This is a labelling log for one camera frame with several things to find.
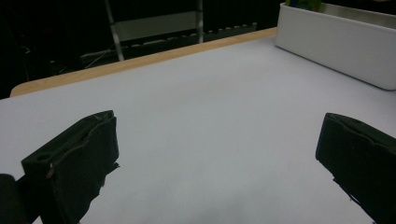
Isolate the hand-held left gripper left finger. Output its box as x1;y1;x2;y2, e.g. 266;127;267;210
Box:
21;109;120;224

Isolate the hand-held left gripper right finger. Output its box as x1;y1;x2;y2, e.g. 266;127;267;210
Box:
315;112;396;224

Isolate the white plastic bin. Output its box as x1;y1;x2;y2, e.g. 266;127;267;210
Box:
275;2;396;91

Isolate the white table mat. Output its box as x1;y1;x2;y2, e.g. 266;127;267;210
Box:
0;36;396;224

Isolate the white metal stand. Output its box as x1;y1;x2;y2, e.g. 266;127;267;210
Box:
104;0;205;62

